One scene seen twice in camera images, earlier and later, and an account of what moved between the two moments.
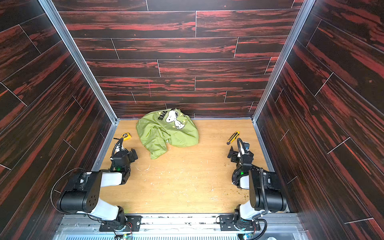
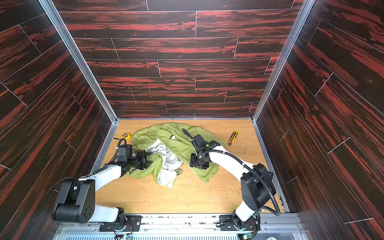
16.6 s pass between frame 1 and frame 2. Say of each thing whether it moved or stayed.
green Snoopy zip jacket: moved
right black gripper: moved
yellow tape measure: stayed
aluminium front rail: stayed
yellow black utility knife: stayed
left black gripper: moved
